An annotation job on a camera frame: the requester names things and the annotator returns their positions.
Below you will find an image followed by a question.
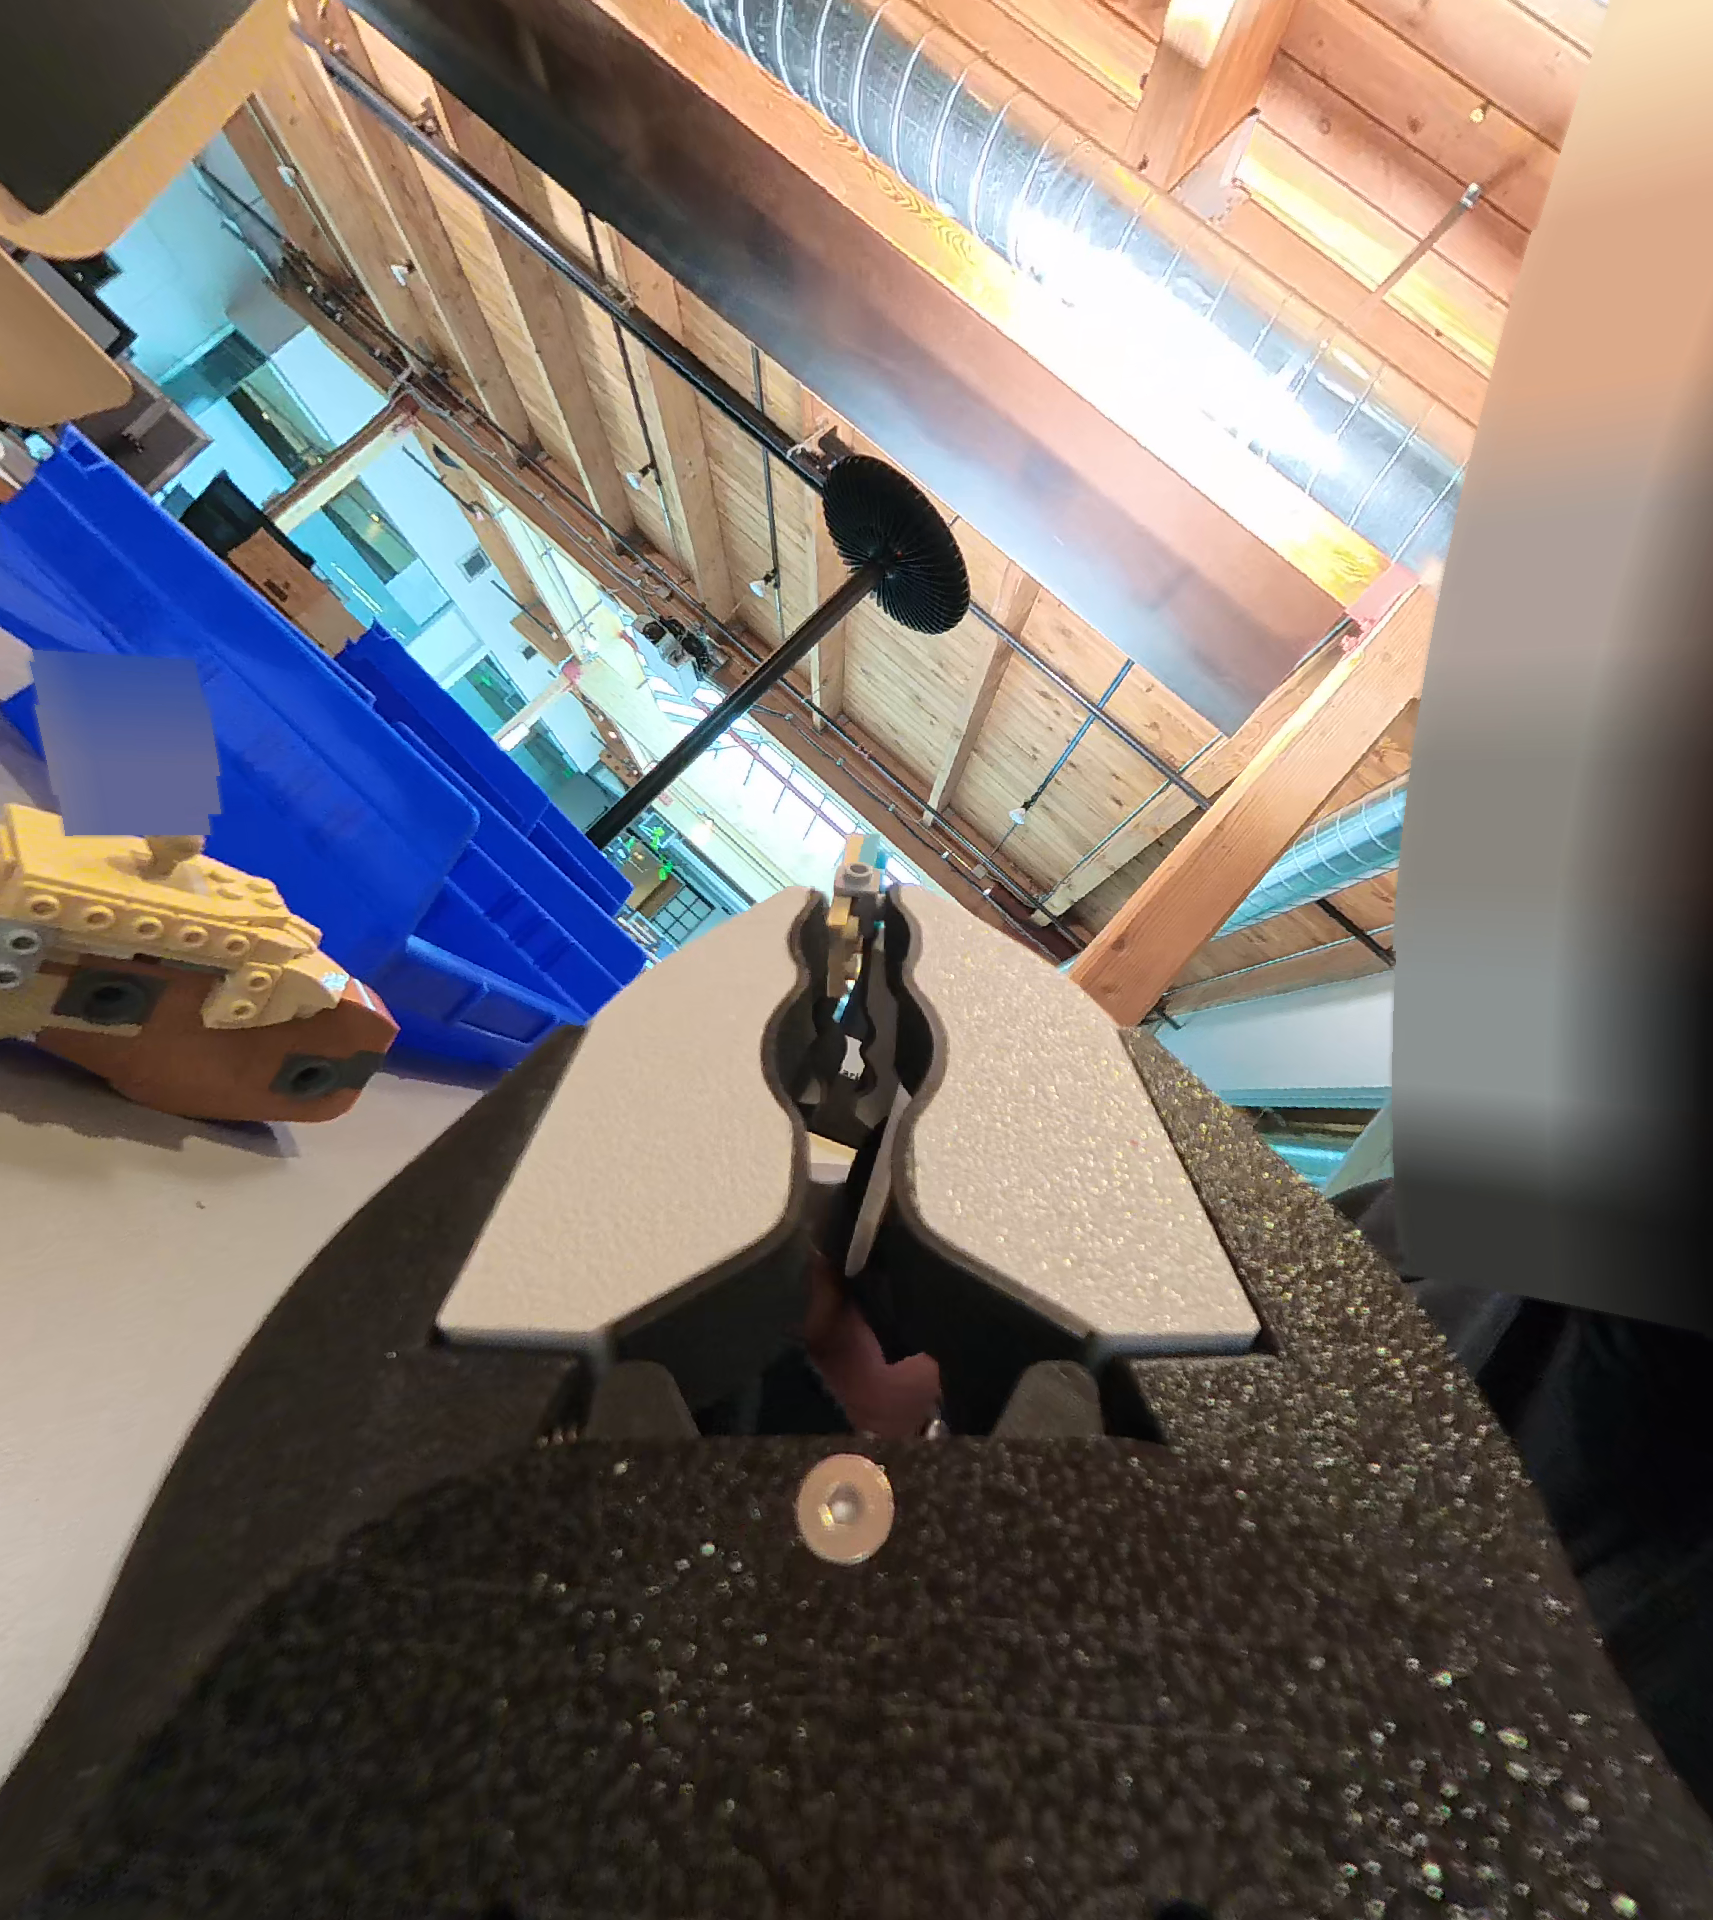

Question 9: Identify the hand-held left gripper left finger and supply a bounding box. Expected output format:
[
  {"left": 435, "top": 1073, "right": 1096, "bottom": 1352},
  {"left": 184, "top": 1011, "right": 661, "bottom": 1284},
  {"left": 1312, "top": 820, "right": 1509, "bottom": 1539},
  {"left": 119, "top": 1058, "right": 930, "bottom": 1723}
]
[{"left": 431, "top": 884, "right": 821, "bottom": 1343}]

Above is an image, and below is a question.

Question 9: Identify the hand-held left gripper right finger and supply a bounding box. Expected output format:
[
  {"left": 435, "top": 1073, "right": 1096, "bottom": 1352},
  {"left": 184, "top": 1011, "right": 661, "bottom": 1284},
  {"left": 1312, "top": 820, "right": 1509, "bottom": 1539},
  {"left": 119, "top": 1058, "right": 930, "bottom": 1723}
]
[{"left": 883, "top": 884, "right": 1267, "bottom": 1349}]

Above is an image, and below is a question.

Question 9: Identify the grey desk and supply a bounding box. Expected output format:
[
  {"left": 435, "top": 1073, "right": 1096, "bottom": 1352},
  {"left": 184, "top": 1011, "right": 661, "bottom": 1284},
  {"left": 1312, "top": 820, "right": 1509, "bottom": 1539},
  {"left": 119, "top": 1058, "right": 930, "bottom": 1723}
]
[{"left": 0, "top": 487, "right": 603, "bottom": 1871}]

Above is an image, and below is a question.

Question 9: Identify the person's right hand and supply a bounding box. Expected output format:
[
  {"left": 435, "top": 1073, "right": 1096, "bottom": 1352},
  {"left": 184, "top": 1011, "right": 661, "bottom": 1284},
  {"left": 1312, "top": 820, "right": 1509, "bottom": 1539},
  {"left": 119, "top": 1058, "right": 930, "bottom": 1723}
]
[{"left": 802, "top": 1260, "right": 949, "bottom": 1442}]

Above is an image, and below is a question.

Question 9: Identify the wooden support beam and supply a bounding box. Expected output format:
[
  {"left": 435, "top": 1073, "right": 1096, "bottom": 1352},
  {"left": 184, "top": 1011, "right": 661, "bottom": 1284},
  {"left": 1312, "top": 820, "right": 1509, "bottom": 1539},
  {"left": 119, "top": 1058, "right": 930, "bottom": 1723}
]
[{"left": 1071, "top": 582, "right": 1442, "bottom": 1030}]

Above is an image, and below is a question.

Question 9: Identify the large blue plastic bin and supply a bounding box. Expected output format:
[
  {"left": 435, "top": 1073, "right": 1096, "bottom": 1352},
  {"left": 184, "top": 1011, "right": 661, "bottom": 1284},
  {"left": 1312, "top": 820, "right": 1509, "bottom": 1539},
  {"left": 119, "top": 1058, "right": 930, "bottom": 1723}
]
[{"left": 0, "top": 426, "right": 651, "bottom": 1071}]

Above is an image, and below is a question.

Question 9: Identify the tan brown brick ship model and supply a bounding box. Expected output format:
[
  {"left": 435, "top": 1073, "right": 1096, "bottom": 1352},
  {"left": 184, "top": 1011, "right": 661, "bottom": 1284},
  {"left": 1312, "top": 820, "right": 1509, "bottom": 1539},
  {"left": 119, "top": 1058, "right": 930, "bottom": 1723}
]
[{"left": 0, "top": 803, "right": 399, "bottom": 1129}]

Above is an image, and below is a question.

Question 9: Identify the stack of cardboard boxes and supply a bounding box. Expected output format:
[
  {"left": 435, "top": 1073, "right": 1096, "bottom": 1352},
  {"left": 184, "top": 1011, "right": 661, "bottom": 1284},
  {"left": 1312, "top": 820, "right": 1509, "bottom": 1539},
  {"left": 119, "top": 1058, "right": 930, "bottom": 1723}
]
[{"left": 179, "top": 473, "right": 361, "bottom": 654}]

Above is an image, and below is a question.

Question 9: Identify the bent plywood chair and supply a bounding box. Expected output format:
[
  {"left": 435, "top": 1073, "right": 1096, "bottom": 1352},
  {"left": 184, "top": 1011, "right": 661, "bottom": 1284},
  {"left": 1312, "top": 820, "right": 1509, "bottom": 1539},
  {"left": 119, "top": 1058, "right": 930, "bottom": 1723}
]
[
  {"left": 0, "top": 203, "right": 138, "bottom": 452},
  {"left": 0, "top": 0, "right": 289, "bottom": 265}
]

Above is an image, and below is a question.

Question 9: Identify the large silver ventilation duct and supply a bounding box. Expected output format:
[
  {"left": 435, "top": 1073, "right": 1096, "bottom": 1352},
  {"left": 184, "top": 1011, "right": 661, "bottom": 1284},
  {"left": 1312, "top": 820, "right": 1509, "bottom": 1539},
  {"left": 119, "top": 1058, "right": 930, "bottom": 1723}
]
[{"left": 676, "top": 0, "right": 1464, "bottom": 572}]

